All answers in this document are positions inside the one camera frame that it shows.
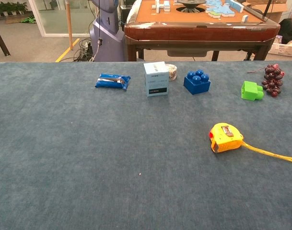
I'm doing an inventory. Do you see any green building block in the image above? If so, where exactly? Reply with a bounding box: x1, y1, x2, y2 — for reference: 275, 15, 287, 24
241, 80, 265, 101

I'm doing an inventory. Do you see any green object on floor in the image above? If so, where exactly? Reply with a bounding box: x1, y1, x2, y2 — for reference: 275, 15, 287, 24
20, 15, 37, 24

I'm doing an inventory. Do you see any brown cardboard box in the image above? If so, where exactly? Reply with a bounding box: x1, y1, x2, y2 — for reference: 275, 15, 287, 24
241, 0, 292, 23

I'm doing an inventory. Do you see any purple grape bunch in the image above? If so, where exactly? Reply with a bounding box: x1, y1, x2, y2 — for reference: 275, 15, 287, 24
246, 63, 285, 98

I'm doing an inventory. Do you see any tangle of floor cables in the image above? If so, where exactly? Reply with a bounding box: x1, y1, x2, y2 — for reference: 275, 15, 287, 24
56, 38, 98, 62

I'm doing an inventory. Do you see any light blue cardboard box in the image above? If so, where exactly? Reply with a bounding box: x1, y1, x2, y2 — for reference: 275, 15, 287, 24
143, 61, 170, 98

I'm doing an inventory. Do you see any yellow tape measure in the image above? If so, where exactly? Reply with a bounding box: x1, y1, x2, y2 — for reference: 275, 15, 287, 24
209, 122, 292, 163

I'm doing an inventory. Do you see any black mahjong table dome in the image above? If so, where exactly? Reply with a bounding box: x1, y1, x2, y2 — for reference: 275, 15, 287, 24
176, 0, 207, 13

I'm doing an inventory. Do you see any dark table leg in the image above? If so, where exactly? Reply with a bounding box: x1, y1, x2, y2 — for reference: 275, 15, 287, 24
0, 20, 11, 57

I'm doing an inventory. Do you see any white hanging cable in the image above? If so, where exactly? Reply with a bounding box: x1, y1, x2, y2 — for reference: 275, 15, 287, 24
92, 38, 104, 62

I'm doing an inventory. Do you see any blue table cloth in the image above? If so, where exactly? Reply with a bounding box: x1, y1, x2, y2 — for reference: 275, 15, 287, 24
0, 61, 292, 230

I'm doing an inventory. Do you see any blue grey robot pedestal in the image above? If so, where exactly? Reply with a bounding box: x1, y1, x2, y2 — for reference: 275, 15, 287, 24
89, 0, 126, 62

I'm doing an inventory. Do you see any blue snack packet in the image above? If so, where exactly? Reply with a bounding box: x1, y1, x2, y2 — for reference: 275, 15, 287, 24
94, 73, 132, 92

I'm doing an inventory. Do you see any black bag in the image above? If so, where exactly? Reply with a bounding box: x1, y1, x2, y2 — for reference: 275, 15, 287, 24
279, 18, 292, 45

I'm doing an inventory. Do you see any brown wooden mahjong table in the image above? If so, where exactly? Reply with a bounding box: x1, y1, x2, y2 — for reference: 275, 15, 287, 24
123, 0, 281, 62

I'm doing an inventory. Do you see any row of potted plants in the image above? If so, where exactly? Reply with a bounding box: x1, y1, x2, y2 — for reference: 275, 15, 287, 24
0, 1, 28, 17

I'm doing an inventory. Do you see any cluster of standing mahjong tiles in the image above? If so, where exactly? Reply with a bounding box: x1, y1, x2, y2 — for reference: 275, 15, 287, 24
152, 0, 172, 13

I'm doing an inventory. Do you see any blue building block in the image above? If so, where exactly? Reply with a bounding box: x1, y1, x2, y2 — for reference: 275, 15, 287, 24
183, 69, 211, 95

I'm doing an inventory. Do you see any thin black rod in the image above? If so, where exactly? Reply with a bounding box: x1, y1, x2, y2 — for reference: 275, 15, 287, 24
262, 0, 273, 22

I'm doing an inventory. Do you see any white framed glass partition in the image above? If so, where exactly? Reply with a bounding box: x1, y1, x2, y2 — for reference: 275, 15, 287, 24
28, 0, 93, 38

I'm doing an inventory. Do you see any wooden pole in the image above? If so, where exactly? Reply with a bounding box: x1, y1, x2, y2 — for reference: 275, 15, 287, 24
65, 0, 74, 51

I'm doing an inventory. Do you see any white plastic basket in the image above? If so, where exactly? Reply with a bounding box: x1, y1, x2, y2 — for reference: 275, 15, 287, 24
268, 35, 292, 58

